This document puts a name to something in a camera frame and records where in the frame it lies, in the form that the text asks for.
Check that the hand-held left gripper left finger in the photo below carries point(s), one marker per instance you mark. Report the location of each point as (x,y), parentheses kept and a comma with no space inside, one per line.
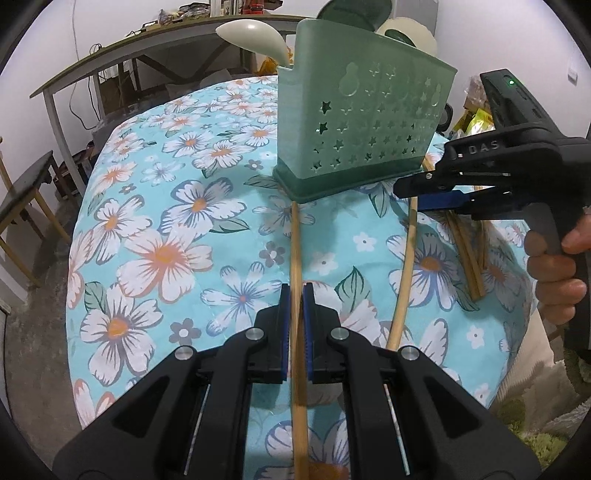
(285,332)

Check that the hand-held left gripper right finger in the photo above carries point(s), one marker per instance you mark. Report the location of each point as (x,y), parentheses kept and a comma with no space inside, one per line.
(308,332)

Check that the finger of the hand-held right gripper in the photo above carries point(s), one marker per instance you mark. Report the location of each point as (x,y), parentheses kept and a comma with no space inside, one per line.
(429,184)
(443,202)

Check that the green plastic utensil holder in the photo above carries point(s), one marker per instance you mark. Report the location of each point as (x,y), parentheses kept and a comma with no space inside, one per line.
(369,115)

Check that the cream plastic spoon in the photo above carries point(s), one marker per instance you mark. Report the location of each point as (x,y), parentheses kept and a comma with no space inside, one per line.
(418,34)

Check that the large white plastic spoon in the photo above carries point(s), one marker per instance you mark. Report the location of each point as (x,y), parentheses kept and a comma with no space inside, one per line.
(249,37)

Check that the person's right hand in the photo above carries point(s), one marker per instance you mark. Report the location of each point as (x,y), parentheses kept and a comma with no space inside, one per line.
(554,286)

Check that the yellow rice bag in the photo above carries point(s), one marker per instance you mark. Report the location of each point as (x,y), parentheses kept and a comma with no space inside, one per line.
(478,122)

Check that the clear plastic bag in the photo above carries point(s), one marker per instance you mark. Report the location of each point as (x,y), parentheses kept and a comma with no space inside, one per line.
(473,92)

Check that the blue floral quilt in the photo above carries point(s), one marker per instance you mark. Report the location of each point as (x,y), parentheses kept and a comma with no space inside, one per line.
(161,254)

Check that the orange plastic bag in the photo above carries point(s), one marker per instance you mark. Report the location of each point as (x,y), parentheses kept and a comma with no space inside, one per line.
(268,64)

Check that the person's fluffy green white robe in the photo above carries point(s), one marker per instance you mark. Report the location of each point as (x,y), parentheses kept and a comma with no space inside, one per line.
(521,415)

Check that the white sack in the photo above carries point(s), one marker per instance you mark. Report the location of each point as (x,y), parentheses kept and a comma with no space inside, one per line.
(203,83)

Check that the small wooden stool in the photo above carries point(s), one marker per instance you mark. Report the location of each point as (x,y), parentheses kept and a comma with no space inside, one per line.
(69,175)

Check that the brown cardboard box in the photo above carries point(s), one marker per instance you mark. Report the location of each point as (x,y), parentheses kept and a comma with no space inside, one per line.
(115,92)

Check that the wooden chair black seat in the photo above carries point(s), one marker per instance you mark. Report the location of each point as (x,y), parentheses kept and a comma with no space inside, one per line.
(25,180)

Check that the white wall switch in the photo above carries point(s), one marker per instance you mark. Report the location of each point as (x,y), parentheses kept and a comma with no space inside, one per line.
(573,74)

